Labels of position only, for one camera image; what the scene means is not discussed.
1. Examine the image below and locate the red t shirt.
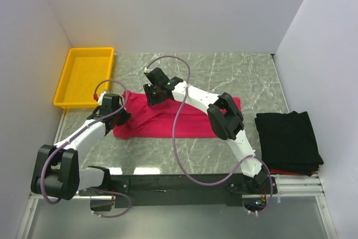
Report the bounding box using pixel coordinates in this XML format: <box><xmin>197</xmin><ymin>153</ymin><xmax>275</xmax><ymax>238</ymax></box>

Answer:
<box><xmin>112</xmin><ymin>90</ymin><xmax>243</xmax><ymax>140</ymax></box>

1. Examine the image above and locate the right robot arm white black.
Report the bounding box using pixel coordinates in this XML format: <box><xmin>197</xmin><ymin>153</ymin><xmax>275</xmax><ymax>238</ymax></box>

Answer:
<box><xmin>144</xmin><ymin>68</ymin><xmax>273</xmax><ymax>194</ymax></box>

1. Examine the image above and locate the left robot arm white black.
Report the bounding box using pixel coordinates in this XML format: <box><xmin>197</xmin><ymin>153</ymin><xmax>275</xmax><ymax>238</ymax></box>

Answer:
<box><xmin>30</xmin><ymin>93</ymin><xmax>131</xmax><ymax>204</ymax></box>

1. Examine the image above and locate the folded black t shirt stack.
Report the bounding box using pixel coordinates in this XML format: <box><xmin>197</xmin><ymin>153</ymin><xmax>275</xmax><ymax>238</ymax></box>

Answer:
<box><xmin>255</xmin><ymin>111</ymin><xmax>324</xmax><ymax>173</ymax></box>

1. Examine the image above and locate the folded red shirt under stack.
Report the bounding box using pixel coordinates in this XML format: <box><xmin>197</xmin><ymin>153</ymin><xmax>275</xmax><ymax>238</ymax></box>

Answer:
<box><xmin>270</xmin><ymin>169</ymin><xmax>314</xmax><ymax>177</ymax></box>

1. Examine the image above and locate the yellow plastic tray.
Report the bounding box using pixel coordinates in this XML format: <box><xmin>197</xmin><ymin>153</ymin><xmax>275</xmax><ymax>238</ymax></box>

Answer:
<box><xmin>53</xmin><ymin>47</ymin><xmax>114</xmax><ymax>109</ymax></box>

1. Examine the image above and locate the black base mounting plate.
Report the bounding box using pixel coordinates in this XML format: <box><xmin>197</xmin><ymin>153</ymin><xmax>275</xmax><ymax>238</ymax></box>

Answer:
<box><xmin>79</xmin><ymin>174</ymin><xmax>278</xmax><ymax>212</ymax></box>

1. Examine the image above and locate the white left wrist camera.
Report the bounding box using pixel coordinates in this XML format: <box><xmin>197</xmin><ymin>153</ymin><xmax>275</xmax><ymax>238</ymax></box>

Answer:
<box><xmin>93</xmin><ymin>90</ymin><xmax>110</xmax><ymax>104</ymax></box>

